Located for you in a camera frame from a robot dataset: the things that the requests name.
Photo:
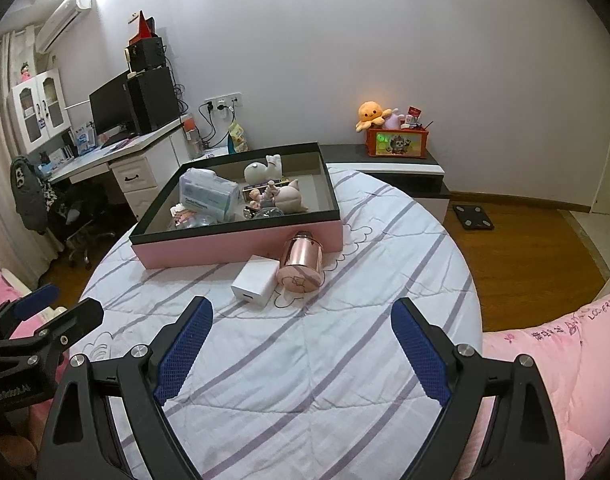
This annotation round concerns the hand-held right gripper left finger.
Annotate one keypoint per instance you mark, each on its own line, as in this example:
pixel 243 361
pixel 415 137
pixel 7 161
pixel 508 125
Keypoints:
pixel 185 350

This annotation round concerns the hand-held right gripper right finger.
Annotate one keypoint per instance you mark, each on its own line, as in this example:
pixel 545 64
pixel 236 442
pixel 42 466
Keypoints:
pixel 420 350

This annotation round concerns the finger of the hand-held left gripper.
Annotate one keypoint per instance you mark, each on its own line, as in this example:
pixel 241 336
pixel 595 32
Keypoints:
pixel 77 320
pixel 35 300

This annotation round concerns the white power adapter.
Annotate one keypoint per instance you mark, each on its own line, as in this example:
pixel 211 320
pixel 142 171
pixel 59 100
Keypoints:
pixel 255 280

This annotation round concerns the pink storage box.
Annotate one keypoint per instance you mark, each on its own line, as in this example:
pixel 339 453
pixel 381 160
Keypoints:
pixel 210 252

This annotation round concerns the rose gold metal bottle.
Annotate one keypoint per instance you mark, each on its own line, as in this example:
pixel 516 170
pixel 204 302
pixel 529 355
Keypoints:
pixel 300 260

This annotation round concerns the clear plastic box with label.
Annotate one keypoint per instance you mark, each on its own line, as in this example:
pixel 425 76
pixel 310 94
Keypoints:
pixel 205 195

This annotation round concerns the pale pink plush pig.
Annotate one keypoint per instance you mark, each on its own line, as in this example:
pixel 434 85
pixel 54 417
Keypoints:
pixel 290 200

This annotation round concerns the white plastic night lamp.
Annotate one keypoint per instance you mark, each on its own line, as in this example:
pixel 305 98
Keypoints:
pixel 257 172

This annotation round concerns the white plush rabbit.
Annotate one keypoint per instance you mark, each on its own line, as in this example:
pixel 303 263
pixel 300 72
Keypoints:
pixel 275 165

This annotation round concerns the black office chair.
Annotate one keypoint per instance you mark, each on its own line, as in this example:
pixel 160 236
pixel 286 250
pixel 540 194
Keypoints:
pixel 80 215

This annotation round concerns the grey hanging jacket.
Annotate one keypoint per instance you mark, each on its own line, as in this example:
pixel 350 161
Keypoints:
pixel 27 195

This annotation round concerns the clear plastic bag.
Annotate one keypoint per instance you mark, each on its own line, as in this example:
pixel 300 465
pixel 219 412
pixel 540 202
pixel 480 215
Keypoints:
pixel 206 221

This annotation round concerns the pink printed quilt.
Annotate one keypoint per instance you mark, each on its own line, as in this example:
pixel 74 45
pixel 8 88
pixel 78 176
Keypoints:
pixel 560 360

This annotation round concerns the black bathroom scale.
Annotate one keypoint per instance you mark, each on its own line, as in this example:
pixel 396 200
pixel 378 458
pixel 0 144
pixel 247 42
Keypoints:
pixel 472 217

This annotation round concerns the white desk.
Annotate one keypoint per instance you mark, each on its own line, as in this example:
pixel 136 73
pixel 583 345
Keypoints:
pixel 140 175

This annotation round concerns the blue boxes on desk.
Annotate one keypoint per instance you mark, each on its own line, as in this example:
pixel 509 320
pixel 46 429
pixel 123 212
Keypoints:
pixel 83 140

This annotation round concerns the black low cabinet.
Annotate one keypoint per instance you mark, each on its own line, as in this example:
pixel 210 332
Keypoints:
pixel 385 167

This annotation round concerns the white nightstand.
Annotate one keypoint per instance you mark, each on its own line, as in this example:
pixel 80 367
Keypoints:
pixel 220 152

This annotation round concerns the red crate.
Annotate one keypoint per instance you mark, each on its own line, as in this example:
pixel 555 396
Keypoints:
pixel 415 145

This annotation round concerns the black computer monitor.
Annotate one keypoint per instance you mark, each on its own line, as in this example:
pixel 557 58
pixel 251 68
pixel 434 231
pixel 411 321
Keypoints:
pixel 110 105

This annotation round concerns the water bottle with orange cap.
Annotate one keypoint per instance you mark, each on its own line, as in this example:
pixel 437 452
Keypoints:
pixel 192 140

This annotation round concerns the snack bag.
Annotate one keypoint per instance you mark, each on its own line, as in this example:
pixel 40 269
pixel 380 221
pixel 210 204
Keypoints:
pixel 238 137

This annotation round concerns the black computer tower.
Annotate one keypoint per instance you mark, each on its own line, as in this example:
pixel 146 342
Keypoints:
pixel 152 100

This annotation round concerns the pink plush toy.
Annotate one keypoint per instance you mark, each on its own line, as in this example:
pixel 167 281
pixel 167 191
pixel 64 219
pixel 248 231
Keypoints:
pixel 394 119

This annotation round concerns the red card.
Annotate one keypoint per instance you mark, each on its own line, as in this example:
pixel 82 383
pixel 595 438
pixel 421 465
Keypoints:
pixel 415 114

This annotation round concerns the orange octopus plush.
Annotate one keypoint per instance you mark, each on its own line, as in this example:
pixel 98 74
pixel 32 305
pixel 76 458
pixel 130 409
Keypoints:
pixel 372 112

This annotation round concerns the white door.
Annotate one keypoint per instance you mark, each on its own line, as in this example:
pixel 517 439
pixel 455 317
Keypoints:
pixel 607 160

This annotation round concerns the black speaker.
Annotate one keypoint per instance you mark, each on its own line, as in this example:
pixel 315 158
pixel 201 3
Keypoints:
pixel 147 52

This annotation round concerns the white air conditioner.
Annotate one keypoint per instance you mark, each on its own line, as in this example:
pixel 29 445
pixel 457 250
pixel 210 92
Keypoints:
pixel 62 20

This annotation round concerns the red paper bag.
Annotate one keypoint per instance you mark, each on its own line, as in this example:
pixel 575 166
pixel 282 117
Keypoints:
pixel 144 27

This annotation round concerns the white wall cabinet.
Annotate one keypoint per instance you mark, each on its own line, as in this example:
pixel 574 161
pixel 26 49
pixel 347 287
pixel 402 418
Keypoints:
pixel 40 105

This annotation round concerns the wall power outlet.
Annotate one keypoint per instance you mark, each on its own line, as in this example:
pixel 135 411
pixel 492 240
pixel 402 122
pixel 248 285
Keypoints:
pixel 224 101

